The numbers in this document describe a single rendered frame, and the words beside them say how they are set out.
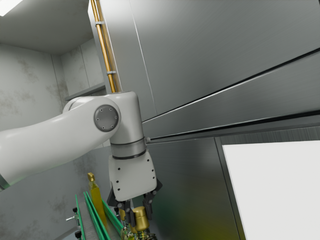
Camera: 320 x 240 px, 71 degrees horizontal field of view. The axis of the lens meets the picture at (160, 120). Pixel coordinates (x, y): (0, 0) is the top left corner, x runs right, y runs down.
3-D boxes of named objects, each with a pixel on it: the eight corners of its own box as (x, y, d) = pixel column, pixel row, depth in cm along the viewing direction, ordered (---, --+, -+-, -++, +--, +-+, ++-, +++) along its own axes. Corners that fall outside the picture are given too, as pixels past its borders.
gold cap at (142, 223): (152, 226, 52) (147, 207, 52) (137, 232, 50) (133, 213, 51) (146, 222, 55) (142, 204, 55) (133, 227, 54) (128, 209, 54)
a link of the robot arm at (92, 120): (3, 180, 39) (104, 123, 50) (9, 208, 29) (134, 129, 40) (-27, 139, 36) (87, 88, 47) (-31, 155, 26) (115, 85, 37)
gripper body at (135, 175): (143, 138, 55) (149, 180, 57) (102, 149, 51) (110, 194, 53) (156, 145, 49) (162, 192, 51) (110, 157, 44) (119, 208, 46)
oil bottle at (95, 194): (105, 213, 157) (95, 174, 158) (96, 216, 155) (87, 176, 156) (103, 211, 162) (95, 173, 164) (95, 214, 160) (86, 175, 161)
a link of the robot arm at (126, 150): (142, 131, 55) (144, 142, 55) (106, 139, 51) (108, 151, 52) (155, 136, 48) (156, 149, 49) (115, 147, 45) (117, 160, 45)
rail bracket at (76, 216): (81, 229, 138) (76, 207, 138) (69, 234, 135) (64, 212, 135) (81, 227, 141) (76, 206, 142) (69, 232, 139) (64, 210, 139)
